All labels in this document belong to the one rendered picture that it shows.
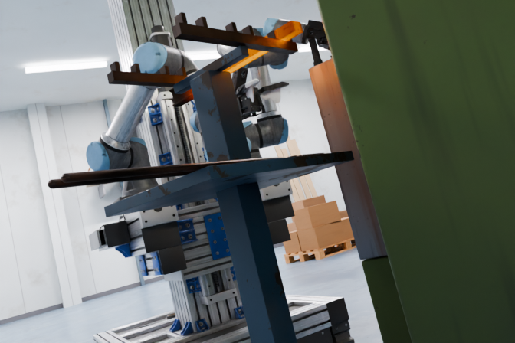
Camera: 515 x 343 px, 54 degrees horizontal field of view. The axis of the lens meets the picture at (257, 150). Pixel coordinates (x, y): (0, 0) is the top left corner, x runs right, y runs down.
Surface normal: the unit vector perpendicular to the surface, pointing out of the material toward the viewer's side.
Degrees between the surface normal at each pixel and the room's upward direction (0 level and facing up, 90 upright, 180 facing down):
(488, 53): 90
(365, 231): 90
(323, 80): 90
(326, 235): 90
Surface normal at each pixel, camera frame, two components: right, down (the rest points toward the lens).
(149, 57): -0.43, -0.11
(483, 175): -0.62, 0.04
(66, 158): 0.41, -0.23
